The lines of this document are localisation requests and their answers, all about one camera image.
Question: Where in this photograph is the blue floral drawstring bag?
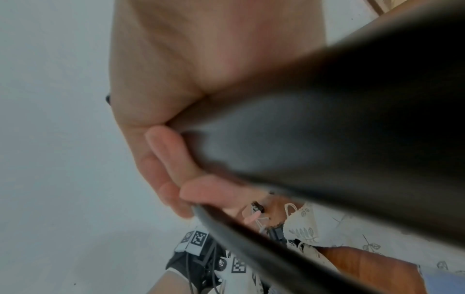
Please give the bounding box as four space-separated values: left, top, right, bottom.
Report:
417 265 465 294

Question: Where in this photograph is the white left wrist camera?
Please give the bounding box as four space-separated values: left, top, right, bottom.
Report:
214 252 264 294

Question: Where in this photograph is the cat print drawstring bag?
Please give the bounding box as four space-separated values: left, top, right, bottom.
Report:
312 203 465 277

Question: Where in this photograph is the person's left hand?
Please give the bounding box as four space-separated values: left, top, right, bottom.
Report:
242 214 264 228

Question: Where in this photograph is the pile of black tripods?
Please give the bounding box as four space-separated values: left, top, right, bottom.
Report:
165 0 465 294

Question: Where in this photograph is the person's right hand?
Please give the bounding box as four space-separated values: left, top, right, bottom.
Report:
108 0 329 219

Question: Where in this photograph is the leaf print drawstring bag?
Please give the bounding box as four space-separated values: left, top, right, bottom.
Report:
281 202 341 274

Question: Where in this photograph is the person's left forearm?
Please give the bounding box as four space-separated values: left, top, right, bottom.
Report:
146 269 194 294

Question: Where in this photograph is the black left wrist strap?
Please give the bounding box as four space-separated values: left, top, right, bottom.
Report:
165 229 227 294

